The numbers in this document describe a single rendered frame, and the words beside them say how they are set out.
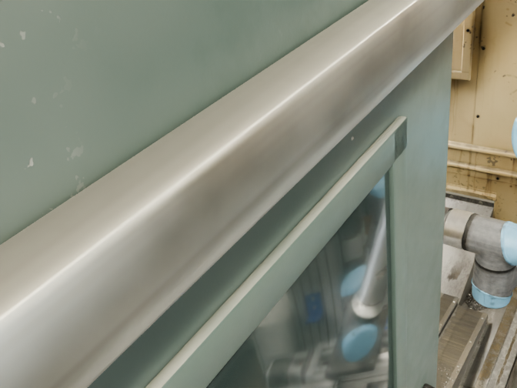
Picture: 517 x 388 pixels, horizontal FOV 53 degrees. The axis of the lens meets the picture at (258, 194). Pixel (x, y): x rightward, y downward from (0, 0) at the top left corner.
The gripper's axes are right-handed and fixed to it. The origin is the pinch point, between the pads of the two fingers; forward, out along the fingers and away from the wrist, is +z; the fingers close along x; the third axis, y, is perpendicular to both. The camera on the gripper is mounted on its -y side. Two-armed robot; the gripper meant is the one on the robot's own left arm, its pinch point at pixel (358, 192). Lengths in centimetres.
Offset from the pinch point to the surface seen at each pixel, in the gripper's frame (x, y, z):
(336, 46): -64, -58, -39
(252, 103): -70, -58, -39
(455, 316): 43, 75, -9
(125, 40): -73, -62, -37
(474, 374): 27, 79, -21
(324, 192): -63, -50, -36
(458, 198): 87, 59, 8
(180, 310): -75, -51, -37
